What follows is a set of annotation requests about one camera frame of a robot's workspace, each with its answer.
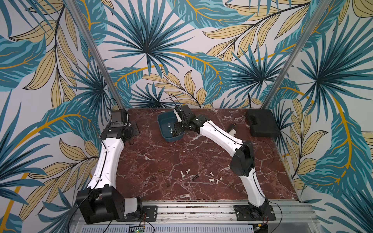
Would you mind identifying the teal plastic storage box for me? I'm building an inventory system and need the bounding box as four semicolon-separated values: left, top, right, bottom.
157;112;184;142

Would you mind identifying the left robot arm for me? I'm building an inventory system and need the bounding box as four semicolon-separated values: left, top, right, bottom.
76;109;143;224

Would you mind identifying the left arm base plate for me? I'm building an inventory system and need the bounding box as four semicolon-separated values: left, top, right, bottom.
118;205;158;222

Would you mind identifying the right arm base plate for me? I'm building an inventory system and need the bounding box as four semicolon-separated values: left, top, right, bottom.
233;204;276;222

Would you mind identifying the black plastic case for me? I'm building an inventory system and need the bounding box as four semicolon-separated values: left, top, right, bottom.
246;109;280;138

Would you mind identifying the black and white bottle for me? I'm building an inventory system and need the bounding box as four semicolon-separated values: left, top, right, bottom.
227;123;237;136

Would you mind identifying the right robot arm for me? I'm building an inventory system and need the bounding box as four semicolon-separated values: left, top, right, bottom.
173;105;270;217

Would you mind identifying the aluminium frame rail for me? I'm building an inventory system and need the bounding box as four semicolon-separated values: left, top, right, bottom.
70;200;323;233

